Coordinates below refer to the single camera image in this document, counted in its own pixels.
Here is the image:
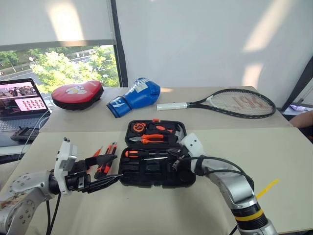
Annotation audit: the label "black window frame post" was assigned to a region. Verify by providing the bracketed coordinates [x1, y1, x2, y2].
[107, 0, 130, 88]

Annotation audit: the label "red boxing focus pad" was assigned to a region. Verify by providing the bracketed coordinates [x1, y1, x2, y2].
[51, 81, 105, 111]

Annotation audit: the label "purple white small item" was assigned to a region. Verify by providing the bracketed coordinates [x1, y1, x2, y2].
[289, 103, 307, 112]

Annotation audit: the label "black plastic tool case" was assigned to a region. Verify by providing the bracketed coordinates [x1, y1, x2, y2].
[118, 118, 197, 189]

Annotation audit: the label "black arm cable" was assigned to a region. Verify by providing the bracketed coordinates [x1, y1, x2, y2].
[45, 193, 62, 235]
[180, 156, 255, 188]

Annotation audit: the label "small thin orange screwdriver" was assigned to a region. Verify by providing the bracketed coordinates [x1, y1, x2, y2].
[92, 145, 104, 158]

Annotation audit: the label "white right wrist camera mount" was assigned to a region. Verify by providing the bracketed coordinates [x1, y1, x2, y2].
[180, 133, 205, 172]

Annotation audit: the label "blue boxing glove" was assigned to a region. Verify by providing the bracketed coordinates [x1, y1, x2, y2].
[106, 77, 161, 119]

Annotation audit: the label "black handheld controller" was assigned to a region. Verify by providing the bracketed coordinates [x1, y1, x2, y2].
[10, 126, 41, 142]

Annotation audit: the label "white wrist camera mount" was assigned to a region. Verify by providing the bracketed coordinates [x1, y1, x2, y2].
[180, 133, 205, 172]
[53, 137, 79, 196]

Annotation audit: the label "orange black utility knife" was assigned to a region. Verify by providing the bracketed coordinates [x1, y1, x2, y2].
[148, 123, 174, 133]

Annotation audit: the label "silver metal wrench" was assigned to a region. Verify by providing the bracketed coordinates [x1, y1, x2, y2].
[174, 126, 186, 143]

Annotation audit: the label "open laptop computer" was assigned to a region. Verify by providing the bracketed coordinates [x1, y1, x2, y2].
[0, 78, 52, 148]

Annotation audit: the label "black white tennis racket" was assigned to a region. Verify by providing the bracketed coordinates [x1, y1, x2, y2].
[156, 88, 277, 119]

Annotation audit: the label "orange black tape measure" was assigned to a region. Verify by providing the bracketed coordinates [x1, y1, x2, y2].
[131, 122, 147, 134]

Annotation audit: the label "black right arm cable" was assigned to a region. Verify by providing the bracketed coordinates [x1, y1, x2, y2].
[180, 156, 255, 188]

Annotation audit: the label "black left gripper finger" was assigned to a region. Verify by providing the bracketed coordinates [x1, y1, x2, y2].
[85, 154, 118, 170]
[84, 174, 124, 194]

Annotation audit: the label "yellow tape strip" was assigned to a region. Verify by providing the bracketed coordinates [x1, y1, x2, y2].
[255, 178, 280, 199]

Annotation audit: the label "orange black precision screwdriver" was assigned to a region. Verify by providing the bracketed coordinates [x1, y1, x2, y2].
[102, 142, 118, 175]
[94, 143, 113, 179]

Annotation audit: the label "person at table edge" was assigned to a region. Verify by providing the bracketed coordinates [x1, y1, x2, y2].
[288, 110, 313, 144]

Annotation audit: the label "white roller blind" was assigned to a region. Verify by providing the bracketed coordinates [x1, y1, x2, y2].
[0, 0, 116, 52]

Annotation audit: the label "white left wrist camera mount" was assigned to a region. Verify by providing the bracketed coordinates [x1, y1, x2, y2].
[53, 137, 79, 196]

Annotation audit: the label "orange handled pliers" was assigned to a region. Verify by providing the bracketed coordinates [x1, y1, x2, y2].
[129, 133, 165, 144]

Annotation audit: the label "large orange black screwdriver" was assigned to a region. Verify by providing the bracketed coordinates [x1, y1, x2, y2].
[124, 149, 170, 161]

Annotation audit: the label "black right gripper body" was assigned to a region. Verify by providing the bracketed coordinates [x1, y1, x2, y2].
[175, 144, 190, 168]

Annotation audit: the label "black slanted frame bar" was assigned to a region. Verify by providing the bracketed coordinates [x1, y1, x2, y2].
[281, 55, 313, 111]

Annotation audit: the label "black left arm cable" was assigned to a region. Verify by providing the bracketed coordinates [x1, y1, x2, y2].
[45, 193, 62, 235]

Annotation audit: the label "white cable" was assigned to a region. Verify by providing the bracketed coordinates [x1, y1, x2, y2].
[17, 109, 51, 161]

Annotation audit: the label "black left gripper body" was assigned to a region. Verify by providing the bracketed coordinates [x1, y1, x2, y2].
[65, 158, 92, 194]

